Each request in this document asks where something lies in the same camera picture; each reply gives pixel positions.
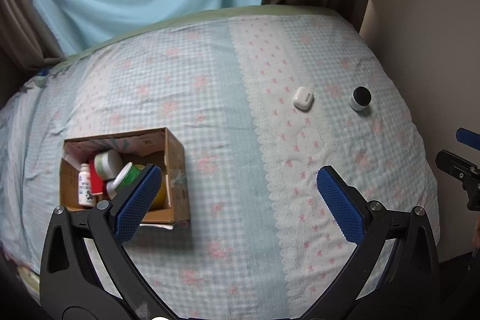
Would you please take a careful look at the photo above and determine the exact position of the small white medicine bottle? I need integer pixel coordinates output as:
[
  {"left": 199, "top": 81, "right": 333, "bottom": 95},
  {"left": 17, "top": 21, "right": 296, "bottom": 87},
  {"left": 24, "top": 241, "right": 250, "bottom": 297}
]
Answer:
[{"left": 78, "top": 163, "right": 96, "bottom": 207}]

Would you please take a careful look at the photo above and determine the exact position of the red rectangular box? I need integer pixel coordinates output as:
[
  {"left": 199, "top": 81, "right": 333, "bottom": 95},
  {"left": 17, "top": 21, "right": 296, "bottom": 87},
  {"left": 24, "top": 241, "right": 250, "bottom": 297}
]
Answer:
[{"left": 89, "top": 159, "right": 110, "bottom": 200}]

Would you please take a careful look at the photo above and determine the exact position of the yellow tape roll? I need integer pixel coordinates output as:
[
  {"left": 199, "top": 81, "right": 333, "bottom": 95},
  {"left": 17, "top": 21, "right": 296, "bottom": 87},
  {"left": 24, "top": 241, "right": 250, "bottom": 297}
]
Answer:
[{"left": 133, "top": 164, "right": 167, "bottom": 210}]

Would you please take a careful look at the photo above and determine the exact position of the green jar with white lid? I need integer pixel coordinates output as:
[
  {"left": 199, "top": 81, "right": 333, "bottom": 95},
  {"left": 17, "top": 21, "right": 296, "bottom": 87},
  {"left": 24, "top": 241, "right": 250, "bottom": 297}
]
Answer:
[{"left": 115, "top": 163, "right": 144, "bottom": 192}]

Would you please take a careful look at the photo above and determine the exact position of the pale green lidded jar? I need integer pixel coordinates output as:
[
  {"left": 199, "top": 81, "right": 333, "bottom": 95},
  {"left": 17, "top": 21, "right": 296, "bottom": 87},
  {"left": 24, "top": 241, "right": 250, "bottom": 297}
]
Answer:
[{"left": 94, "top": 149, "right": 124, "bottom": 180}]

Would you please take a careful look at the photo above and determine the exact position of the silver-lidded dark jar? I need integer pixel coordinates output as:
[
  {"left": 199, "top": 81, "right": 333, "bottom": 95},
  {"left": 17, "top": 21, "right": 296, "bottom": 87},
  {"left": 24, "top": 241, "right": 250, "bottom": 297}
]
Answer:
[{"left": 106, "top": 179, "right": 117, "bottom": 200}]

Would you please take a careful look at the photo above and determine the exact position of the small black-lidded jar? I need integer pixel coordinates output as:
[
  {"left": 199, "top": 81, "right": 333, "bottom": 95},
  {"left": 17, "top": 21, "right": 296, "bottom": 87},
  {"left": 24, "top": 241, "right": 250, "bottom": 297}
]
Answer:
[{"left": 349, "top": 86, "right": 372, "bottom": 112}]

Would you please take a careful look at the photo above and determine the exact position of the open cardboard box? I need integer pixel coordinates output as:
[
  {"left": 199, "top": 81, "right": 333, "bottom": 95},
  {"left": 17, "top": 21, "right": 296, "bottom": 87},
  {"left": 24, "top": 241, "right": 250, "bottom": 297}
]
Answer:
[{"left": 58, "top": 127, "right": 190, "bottom": 229}]

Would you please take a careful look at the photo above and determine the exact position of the white earbuds case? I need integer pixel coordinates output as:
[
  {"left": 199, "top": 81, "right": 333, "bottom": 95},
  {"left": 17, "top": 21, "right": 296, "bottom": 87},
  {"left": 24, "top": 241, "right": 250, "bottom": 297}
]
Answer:
[{"left": 292, "top": 86, "right": 314, "bottom": 111}]

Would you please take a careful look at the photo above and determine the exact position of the checkered floral bed sheet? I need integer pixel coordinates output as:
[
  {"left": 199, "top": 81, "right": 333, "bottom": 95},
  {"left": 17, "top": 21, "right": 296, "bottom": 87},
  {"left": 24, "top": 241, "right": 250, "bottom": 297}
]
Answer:
[{"left": 1, "top": 12, "right": 440, "bottom": 319}]

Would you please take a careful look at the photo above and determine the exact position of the left brown curtain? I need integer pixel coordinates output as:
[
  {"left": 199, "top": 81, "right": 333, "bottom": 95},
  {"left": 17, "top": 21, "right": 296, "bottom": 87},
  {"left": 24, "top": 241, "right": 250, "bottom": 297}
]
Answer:
[{"left": 1, "top": 0, "right": 64, "bottom": 71}]

